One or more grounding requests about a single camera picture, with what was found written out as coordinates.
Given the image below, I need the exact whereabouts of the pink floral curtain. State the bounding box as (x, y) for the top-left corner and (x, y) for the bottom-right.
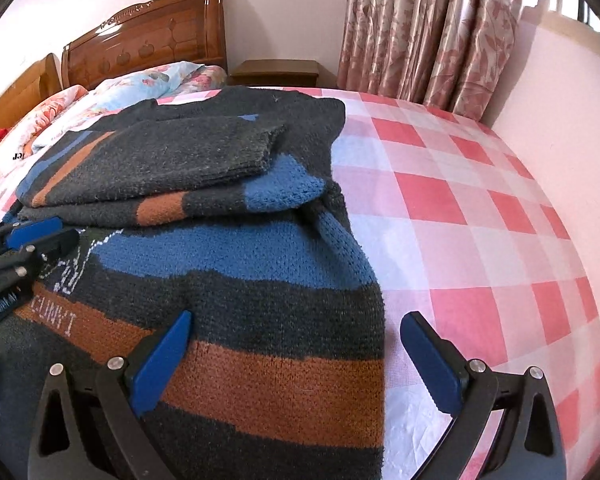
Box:
(336, 0), (532, 122)

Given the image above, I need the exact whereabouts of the wooden nightstand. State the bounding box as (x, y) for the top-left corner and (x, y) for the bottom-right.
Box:
(228, 59), (322, 89)

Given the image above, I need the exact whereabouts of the barred window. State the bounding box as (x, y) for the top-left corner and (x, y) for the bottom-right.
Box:
(549, 0), (600, 41)

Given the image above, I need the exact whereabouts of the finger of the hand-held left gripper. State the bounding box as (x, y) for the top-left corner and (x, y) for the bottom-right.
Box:
(0, 216), (64, 251)
(0, 227), (81, 294)

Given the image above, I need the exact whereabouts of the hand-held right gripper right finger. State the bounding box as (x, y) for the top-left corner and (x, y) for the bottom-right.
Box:
(399, 311), (568, 480)

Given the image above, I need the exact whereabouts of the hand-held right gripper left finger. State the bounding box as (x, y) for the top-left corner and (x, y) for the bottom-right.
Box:
(27, 310), (193, 480)

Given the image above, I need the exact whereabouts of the pink checkered bed sheet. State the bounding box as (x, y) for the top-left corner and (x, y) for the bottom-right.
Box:
(0, 85), (600, 480)

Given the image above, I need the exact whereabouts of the dark striped knit sweater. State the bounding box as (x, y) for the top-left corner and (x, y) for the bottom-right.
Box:
(0, 85), (387, 480)

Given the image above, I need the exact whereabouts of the carved wooden headboard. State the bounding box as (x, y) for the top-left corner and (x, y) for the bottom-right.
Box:
(0, 0), (229, 130)

